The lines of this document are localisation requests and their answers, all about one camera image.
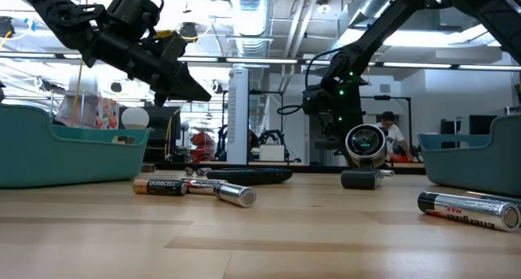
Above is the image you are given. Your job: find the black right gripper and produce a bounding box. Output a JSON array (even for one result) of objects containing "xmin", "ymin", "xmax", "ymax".
[{"xmin": 313, "ymin": 80, "xmax": 366, "ymax": 152}]

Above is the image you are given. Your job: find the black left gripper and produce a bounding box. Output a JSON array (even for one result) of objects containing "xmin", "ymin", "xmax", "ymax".
[{"xmin": 91, "ymin": 26, "xmax": 212, "ymax": 108}]

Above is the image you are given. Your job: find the Energizer Max battery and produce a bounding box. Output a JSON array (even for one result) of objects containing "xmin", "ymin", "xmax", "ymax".
[
  {"xmin": 181, "ymin": 177, "xmax": 229, "ymax": 196},
  {"xmin": 213, "ymin": 182, "xmax": 258, "ymax": 209},
  {"xmin": 417, "ymin": 190, "xmax": 521, "ymax": 233}
]

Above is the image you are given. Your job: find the black monitor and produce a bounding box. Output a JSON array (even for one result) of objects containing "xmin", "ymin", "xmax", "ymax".
[
  {"xmin": 440, "ymin": 119, "xmax": 463, "ymax": 136},
  {"xmin": 468, "ymin": 114, "xmax": 496, "ymax": 136},
  {"xmin": 144, "ymin": 106, "xmax": 182, "ymax": 163}
]

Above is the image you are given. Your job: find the table lamp with round bulb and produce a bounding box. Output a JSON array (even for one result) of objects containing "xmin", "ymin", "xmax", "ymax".
[{"xmin": 112, "ymin": 106, "xmax": 156, "ymax": 173}]

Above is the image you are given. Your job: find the round-faced device on black stand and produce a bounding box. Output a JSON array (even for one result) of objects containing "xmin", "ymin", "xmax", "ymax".
[{"xmin": 340, "ymin": 123, "xmax": 388, "ymax": 190}]

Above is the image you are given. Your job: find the red equipment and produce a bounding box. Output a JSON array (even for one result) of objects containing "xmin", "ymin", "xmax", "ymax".
[{"xmin": 190, "ymin": 131, "xmax": 216, "ymax": 163}]

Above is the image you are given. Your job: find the person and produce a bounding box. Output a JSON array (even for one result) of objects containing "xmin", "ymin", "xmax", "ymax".
[{"xmin": 376, "ymin": 111, "xmax": 414, "ymax": 163}]

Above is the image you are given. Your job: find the white box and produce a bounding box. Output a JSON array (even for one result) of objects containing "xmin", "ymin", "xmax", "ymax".
[{"xmin": 259, "ymin": 144, "xmax": 286, "ymax": 163}]

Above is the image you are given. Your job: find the white perforated tower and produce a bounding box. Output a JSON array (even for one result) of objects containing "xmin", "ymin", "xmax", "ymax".
[{"xmin": 226, "ymin": 65, "xmax": 250, "ymax": 165}]

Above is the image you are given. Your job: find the board with colourful pictures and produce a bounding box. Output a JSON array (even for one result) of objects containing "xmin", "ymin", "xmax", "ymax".
[{"xmin": 95, "ymin": 98, "xmax": 121, "ymax": 130}]

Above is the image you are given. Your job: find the black remote control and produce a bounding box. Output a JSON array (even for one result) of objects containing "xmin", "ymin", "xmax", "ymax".
[{"xmin": 206, "ymin": 168, "xmax": 294, "ymax": 186}]

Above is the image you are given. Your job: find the teal plastic bin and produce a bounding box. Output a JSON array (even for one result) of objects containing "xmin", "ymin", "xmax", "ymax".
[
  {"xmin": 0, "ymin": 103, "xmax": 154, "ymax": 190},
  {"xmin": 417, "ymin": 114, "xmax": 521, "ymax": 198}
]

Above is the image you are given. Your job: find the black aluminium table frame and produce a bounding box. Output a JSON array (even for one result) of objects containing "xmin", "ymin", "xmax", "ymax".
[{"xmin": 154, "ymin": 160, "xmax": 427, "ymax": 176}]

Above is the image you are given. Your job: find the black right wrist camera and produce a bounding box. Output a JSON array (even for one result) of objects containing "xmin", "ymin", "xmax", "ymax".
[{"xmin": 302, "ymin": 85, "xmax": 327, "ymax": 116}]

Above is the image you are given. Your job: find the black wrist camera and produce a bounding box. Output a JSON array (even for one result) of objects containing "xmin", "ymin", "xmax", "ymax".
[
  {"xmin": 106, "ymin": 0, "xmax": 164, "ymax": 32},
  {"xmin": 302, "ymin": 85, "xmax": 327, "ymax": 116}
]

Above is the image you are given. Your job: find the black right camera cable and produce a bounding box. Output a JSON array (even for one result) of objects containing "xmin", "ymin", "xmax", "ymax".
[{"xmin": 278, "ymin": 46, "xmax": 345, "ymax": 116}]

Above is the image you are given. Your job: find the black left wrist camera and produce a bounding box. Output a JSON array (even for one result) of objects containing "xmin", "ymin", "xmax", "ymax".
[{"xmin": 106, "ymin": 0, "xmax": 164, "ymax": 32}]

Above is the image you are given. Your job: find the yellow cable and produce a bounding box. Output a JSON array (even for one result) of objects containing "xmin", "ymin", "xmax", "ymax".
[{"xmin": 69, "ymin": 0, "xmax": 91, "ymax": 128}]

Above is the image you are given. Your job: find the silver ventilation duct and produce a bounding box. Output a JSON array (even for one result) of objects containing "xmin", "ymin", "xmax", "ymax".
[
  {"xmin": 227, "ymin": 0, "xmax": 272, "ymax": 59},
  {"xmin": 357, "ymin": 0, "xmax": 408, "ymax": 20}
]

